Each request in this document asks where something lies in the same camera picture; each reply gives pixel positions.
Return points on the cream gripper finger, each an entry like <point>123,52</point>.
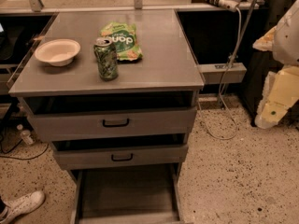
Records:
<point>280,93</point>
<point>265,42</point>

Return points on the green soda can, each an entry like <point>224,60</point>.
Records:
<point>106,57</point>

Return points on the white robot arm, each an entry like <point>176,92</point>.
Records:
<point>286,38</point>

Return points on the grey middle drawer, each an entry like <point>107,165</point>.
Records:
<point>120,151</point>

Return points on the grey drawer cabinet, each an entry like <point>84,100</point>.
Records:
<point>166,65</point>

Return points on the grey top drawer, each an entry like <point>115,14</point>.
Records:
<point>75,117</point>

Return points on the white power strip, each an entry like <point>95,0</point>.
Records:
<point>230,5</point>

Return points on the green chip bag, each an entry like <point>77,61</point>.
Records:
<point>123,36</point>

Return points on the white paper bowl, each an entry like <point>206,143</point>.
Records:
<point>59,52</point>

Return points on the clear plastic bottle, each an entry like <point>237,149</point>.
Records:
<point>25,135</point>

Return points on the white sneaker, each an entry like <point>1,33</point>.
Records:
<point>26,204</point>

